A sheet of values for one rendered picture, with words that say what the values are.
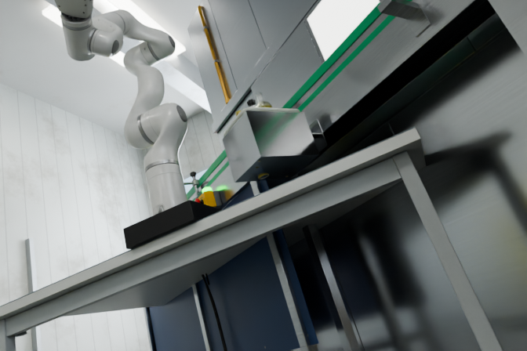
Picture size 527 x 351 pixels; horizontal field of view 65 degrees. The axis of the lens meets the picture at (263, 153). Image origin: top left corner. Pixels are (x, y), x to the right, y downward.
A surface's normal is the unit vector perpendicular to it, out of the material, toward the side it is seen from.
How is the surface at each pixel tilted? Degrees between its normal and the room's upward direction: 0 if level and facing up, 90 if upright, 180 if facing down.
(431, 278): 90
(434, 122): 90
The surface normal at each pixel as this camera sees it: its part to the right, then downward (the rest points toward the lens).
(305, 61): -0.83, 0.03
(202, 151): -0.39, -0.26
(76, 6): -0.04, 0.81
